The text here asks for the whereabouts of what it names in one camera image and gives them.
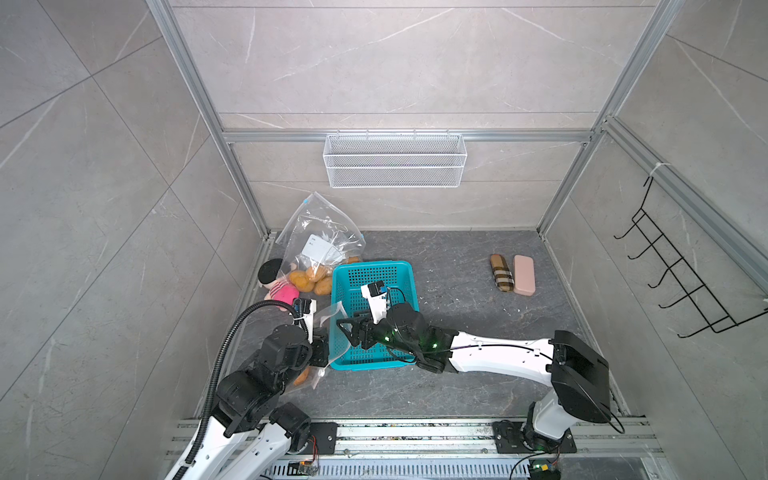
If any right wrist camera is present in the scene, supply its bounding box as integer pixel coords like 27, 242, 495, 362
360, 280, 389, 324

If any smooth brown potato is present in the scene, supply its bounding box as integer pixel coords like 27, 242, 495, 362
288, 270, 316, 293

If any teal plastic basket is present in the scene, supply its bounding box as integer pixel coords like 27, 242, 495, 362
330, 261, 419, 372

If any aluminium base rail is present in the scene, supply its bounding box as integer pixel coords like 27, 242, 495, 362
170, 416, 667, 480

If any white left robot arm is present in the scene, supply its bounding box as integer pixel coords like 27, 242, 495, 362
166, 325, 329, 479

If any white wire mesh shelf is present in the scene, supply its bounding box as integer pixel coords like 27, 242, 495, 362
323, 133, 468, 189

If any long yellow potato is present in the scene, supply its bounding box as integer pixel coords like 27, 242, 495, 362
293, 367, 311, 387

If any black wire hook rack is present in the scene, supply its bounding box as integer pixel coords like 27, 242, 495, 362
613, 176, 767, 339

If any pink rectangular box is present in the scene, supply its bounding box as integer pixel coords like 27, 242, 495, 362
513, 255, 536, 296

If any pink dotted clear bag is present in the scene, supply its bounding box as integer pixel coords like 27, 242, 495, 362
285, 301, 350, 393

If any plush doll pink black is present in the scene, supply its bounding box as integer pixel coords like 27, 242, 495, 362
257, 258, 300, 305

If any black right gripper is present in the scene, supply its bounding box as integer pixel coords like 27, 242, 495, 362
339, 308, 422, 358

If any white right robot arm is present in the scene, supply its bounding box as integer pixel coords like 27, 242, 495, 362
331, 303, 625, 453

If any brown cylindrical bottle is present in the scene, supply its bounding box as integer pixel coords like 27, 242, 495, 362
490, 254, 514, 293

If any black corrugated cable hose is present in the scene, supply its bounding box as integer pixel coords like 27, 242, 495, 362
170, 299, 298, 480

